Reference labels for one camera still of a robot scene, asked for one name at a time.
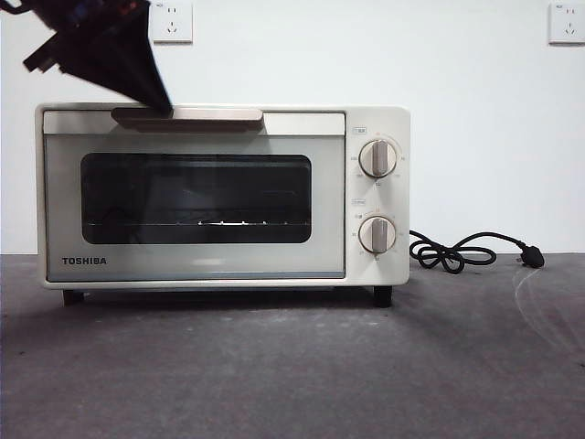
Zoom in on round cream oven knob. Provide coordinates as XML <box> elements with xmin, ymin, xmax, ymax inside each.
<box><xmin>358</xmin><ymin>216</ymin><xmax>398</xmax><ymax>254</ymax></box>
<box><xmin>358</xmin><ymin>140</ymin><xmax>398</xmax><ymax>179</ymax></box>

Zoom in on glass oven door with handle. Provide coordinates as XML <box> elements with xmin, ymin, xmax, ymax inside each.
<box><xmin>42</xmin><ymin>106</ymin><xmax>346</xmax><ymax>281</ymax></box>

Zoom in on metal wire oven rack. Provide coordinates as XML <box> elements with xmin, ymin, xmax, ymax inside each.
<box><xmin>84</xmin><ymin>219</ymin><xmax>308</xmax><ymax>229</ymax></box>

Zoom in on black power cable with plug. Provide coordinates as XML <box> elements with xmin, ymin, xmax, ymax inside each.
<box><xmin>408</xmin><ymin>230</ymin><xmax>546</xmax><ymax>275</ymax></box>

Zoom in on white wall socket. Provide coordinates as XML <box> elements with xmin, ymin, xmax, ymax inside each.
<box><xmin>548</xmin><ymin>0</ymin><xmax>585</xmax><ymax>46</ymax></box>
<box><xmin>153</xmin><ymin>0</ymin><xmax>194</xmax><ymax>46</ymax></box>

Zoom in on cream white Toshiba toaster oven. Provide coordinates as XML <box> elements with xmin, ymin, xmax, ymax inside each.
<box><xmin>35</xmin><ymin>103</ymin><xmax>411</xmax><ymax>308</ymax></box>

